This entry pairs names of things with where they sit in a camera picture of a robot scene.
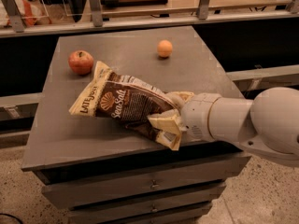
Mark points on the orange white plastic bag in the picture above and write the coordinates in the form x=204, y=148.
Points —
x=21, y=13

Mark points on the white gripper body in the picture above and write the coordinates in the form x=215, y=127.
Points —
x=196, y=116

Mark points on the grey drawer cabinet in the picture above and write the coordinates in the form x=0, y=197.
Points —
x=63, y=148

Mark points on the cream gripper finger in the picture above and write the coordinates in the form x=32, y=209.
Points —
x=166, y=122
x=180, y=97

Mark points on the brown sea salt chip bag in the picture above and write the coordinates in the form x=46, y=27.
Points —
x=128, y=100

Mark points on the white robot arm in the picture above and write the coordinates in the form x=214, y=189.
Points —
x=266, y=126

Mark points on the grey drawer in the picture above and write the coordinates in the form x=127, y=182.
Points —
x=143, y=204
x=104, y=188

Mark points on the red apple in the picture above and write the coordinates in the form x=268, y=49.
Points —
x=81, y=62

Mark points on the lower grey drawer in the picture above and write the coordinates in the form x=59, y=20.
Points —
x=143, y=204

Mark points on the orange fruit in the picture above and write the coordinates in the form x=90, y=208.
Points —
x=164, y=48

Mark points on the metal railing frame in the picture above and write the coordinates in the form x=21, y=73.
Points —
x=83, y=16

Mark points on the upper grey drawer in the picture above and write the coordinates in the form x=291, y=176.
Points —
x=104, y=188

